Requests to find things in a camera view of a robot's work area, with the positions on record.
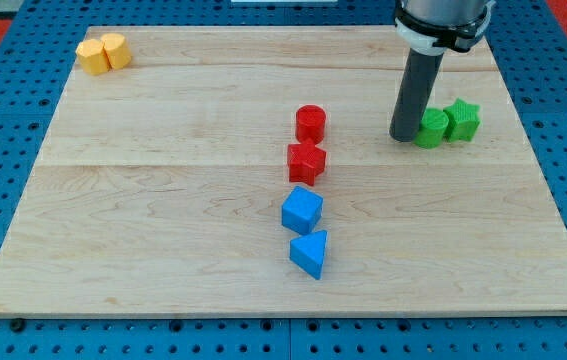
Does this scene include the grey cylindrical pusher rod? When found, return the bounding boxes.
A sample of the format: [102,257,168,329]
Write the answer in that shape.
[389,50,443,142]

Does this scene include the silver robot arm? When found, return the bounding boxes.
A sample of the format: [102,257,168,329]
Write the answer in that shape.
[389,0,494,142]

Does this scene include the blue triangle block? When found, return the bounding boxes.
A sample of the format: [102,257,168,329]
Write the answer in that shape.
[289,230,328,280]

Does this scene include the wooden board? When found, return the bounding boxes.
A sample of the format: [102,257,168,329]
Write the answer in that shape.
[0,26,567,319]

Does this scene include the green cylinder block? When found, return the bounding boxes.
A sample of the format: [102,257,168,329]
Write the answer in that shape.
[413,108,449,149]

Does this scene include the green star block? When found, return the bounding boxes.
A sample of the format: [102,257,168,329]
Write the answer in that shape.
[443,98,481,142]

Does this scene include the red cylinder block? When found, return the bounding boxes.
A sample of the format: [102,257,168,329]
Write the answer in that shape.
[295,104,327,144]

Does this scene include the red star block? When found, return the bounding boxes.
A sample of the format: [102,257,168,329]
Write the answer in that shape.
[287,140,327,186]

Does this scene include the blue cube block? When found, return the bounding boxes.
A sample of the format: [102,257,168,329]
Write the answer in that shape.
[281,186,323,235]

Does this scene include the yellow cylinder block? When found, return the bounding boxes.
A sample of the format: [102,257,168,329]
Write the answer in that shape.
[100,33,132,70]

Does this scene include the yellow hexagon block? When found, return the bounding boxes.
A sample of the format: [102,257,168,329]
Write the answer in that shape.
[75,39,110,75]

